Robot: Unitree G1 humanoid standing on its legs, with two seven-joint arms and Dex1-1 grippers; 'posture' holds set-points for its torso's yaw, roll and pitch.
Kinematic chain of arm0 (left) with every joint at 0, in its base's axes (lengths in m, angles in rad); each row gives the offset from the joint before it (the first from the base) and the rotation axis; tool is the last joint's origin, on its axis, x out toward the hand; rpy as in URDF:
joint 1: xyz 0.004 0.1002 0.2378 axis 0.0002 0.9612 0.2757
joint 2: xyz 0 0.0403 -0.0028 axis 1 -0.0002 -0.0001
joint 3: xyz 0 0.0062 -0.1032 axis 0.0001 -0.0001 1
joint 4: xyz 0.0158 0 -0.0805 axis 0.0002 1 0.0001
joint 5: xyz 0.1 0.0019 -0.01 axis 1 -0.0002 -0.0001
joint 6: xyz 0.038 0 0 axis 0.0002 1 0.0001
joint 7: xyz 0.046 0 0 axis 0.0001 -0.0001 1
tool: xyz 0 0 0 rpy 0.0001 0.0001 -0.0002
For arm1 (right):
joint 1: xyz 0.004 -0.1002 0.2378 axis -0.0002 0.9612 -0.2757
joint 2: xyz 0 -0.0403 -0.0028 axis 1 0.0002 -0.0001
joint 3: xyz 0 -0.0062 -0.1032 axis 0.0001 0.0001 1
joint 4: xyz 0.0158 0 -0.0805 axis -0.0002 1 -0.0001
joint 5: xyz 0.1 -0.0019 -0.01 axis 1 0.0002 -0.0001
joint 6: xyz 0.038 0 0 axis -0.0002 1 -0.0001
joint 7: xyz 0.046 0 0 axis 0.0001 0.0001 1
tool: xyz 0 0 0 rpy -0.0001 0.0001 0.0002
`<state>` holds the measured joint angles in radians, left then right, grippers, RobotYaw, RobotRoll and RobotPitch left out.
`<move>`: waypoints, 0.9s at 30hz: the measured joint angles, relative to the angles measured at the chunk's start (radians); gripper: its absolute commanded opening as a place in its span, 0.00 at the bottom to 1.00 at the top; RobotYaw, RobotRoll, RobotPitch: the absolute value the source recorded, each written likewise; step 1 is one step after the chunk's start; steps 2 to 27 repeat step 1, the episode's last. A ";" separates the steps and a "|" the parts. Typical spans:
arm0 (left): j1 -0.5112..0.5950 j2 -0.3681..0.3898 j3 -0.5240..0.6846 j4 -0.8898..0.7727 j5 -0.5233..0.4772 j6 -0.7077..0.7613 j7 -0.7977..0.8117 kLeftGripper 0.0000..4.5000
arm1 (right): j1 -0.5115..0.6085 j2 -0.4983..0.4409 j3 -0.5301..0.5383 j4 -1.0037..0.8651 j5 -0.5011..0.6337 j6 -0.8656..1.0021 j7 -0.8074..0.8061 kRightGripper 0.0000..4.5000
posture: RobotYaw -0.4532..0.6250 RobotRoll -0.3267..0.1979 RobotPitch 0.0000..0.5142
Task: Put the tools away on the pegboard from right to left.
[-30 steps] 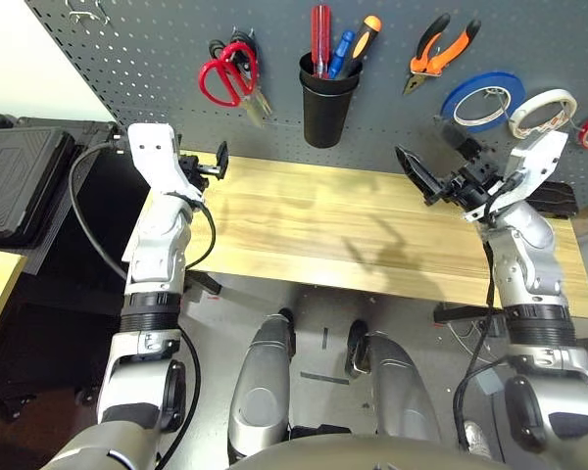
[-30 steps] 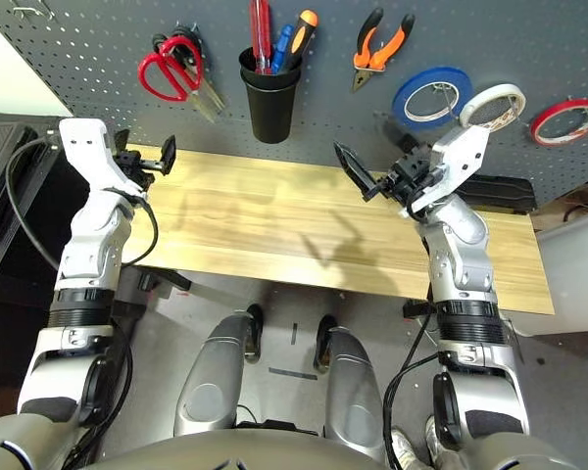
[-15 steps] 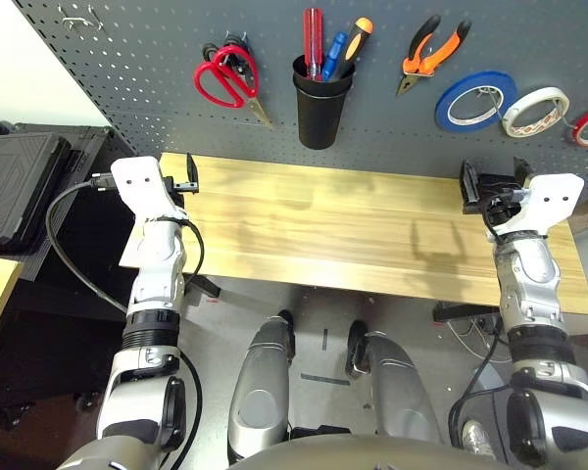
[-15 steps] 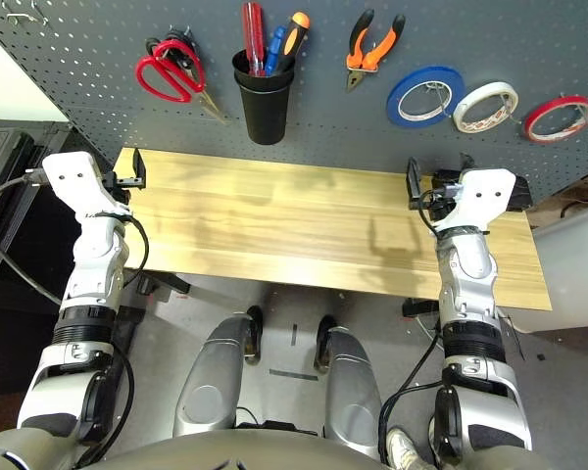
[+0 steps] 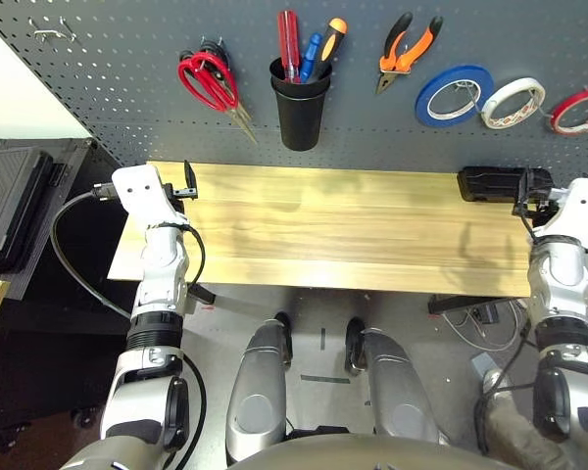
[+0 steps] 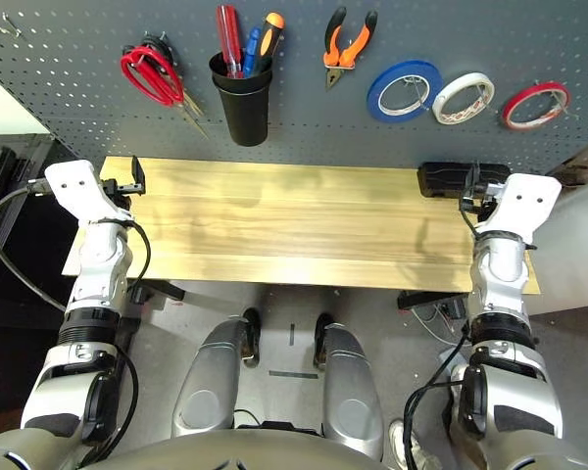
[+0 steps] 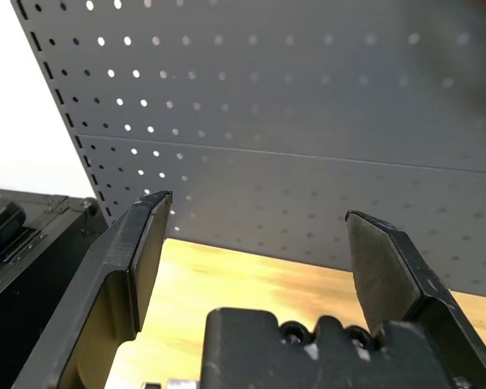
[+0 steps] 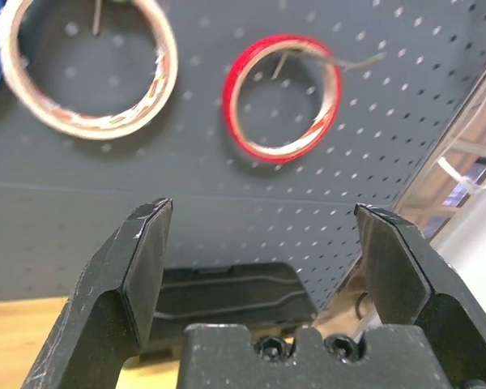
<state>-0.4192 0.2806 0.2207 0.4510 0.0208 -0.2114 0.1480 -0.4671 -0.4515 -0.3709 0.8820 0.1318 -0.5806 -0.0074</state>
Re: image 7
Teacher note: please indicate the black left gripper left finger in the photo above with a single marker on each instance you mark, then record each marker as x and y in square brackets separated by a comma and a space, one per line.
[117, 263]

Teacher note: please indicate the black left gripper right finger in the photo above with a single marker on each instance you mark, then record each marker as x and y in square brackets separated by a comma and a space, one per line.
[389, 275]

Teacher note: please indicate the black equipment flight case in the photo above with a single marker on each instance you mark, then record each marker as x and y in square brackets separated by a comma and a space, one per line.
[24, 283]

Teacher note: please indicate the grey metal pegboard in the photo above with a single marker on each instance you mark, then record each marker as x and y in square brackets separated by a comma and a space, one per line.
[267, 101]

